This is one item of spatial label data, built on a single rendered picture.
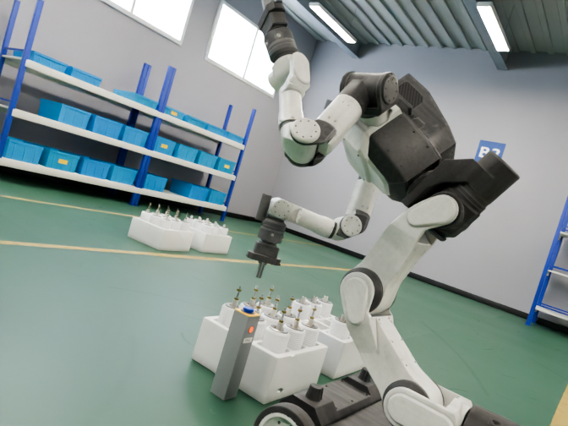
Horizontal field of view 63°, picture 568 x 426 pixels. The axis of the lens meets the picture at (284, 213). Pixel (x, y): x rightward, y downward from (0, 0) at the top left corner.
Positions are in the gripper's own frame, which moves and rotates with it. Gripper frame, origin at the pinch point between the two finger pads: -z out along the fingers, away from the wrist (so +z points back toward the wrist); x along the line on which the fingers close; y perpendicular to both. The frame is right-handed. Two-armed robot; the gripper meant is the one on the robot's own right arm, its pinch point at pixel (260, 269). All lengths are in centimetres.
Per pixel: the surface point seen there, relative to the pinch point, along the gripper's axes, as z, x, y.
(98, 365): -47, 45, -1
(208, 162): 40, 44, -578
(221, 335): -32.5, 4.7, -17.4
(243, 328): -20.7, 0.3, 4.4
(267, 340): -26.4, -11.2, -6.8
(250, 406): -47.4, -10.0, 4.7
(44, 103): 49, 242, -431
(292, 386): -44, -27, -12
